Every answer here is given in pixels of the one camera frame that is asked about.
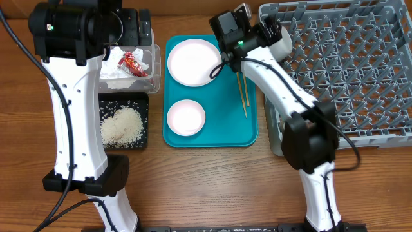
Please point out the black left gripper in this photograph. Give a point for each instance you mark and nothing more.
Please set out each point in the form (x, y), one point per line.
(132, 37)

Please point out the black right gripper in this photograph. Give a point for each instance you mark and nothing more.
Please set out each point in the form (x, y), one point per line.
(272, 35)

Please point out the grey-white bowl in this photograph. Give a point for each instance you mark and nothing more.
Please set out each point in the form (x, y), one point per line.
(283, 48)

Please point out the red foil wrapper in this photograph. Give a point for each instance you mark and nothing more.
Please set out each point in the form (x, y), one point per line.
(130, 65)

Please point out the white napkin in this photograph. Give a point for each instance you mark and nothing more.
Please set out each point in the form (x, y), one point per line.
(110, 69)

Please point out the wooden chopstick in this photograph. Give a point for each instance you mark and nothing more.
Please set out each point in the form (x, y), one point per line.
(241, 94)
(246, 90)

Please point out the white plate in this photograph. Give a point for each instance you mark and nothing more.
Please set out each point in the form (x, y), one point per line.
(191, 61)

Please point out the pinkish small bowl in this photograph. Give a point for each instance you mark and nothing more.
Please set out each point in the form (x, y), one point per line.
(186, 117)

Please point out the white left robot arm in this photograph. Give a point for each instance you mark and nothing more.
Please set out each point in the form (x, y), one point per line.
(72, 39)

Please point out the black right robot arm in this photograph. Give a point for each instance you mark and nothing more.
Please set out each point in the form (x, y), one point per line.
(309, 138)

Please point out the grey dishwasher rack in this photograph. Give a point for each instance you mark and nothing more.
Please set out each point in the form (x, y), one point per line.
(356, 54)

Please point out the clear plastic bin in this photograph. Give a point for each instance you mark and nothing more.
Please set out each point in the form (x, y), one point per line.
(149, 84)

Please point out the black plastic tray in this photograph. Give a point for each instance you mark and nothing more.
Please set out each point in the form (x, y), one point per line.
(109, 103)

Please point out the white rice pile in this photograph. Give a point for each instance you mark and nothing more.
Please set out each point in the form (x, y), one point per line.
(122, 129)

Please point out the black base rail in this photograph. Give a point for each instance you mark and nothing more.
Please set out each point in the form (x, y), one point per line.
(345, 227)

